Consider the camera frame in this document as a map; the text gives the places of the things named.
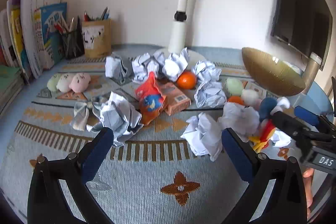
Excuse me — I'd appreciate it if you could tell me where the pink plush bun toy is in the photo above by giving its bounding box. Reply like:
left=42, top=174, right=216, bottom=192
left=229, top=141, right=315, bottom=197
left=70, top=72, right=91, bottom=92

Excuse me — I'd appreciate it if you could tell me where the green plush bun toy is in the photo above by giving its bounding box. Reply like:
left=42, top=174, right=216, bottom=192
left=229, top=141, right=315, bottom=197
left=47, top=74, right=62, bottom=92

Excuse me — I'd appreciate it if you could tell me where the row of upright books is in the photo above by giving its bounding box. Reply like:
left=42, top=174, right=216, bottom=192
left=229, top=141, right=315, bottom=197
left=0, top=0, right=67, bottom=79

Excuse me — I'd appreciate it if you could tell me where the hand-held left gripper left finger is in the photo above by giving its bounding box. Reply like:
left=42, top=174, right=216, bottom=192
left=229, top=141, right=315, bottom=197
left=27, top=127, right=114, bottom=224

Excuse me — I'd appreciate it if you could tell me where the white grey paper ball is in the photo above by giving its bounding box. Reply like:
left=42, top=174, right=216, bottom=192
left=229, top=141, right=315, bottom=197
left=105, top=54, right=132, bottom=80

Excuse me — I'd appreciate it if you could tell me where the blue lined paper ball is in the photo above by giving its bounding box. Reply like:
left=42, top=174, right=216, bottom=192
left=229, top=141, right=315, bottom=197
left=87, top=91, right=143, bottom=147

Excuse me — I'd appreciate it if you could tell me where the beige monitor stand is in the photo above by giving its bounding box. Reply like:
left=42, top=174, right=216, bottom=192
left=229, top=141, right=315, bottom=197
left=302, top=53, right=323, bottom=94

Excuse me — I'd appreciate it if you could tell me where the bunch of pens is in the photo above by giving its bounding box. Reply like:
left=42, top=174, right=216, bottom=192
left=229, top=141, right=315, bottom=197
left=84, top=7, right=110, bottom=22
left=54, top=15, right=83, bottom=33

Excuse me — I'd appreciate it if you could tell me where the white plush bun toy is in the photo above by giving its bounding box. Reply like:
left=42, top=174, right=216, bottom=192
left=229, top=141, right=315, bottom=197
left=56, top=74, right=75, bottom=93

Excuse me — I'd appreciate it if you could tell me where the gold ribbed bowl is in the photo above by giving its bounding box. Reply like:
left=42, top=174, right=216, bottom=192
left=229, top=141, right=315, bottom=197
left=241, top=47, right=306, bottom=96

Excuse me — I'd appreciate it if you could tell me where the person's right hand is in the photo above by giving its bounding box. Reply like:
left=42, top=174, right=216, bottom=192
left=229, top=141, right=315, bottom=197
left=303, top=168, right=315, bottom=214

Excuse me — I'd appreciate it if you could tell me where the black mesh pen holder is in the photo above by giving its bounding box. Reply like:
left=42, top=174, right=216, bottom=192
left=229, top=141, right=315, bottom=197
left=62, top=29, right=85, bottom=60

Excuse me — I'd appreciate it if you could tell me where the orange carton box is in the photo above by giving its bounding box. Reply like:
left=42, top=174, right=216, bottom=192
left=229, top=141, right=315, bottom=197
left=156, top=81, right=192, bottom=116

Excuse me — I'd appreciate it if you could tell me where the blue white plush doll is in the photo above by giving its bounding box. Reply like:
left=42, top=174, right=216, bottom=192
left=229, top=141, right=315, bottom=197
left=248, top=97, right=292, bottom=152

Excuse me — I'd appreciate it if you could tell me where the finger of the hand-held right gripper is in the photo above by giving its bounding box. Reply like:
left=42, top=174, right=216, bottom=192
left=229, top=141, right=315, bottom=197
left=294, top=105, right=336, bottom=136
left=273, top=111, right=332, bottom=143

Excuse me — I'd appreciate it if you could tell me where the stack of green books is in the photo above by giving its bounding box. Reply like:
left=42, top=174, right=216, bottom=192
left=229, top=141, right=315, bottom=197
left=0, top=65, right=25, bottom=115

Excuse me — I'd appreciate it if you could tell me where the brown paper pen holder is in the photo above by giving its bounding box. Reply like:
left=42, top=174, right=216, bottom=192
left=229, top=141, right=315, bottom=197
left=81, top=19, right=112, bottom=59

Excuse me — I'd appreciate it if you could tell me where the orange mandarin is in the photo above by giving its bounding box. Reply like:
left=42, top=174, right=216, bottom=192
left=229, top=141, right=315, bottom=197
left=227, top=95, right=244, bottom=105
left=177, top=71, right=197, bottom=90

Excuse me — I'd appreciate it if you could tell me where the pale green round plush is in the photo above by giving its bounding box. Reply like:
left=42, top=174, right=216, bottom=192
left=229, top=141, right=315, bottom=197
left=224, top=77, right=244, bottom=96

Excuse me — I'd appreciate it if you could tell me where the grey plaid cloth bow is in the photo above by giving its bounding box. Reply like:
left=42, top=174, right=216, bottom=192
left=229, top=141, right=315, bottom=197
left=70, top=101, right=108, bottom=131

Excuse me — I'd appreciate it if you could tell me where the orange snack bag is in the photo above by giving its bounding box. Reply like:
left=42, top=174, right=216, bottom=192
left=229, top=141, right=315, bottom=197
left=135, top=72, right=168, bottom=126

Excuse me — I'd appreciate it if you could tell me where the patterned woven table mat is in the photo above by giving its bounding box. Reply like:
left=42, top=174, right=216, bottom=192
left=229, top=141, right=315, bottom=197
left=0, top=49, right=323, bottom=224

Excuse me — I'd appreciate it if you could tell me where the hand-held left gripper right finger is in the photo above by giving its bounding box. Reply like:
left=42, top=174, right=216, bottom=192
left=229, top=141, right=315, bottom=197
left=221, top=127, right=308, bottom=224

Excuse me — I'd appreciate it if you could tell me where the black monitor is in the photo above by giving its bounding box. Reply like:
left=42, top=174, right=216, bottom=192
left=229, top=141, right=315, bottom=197
left=270, top=0, right=332, bottom=71

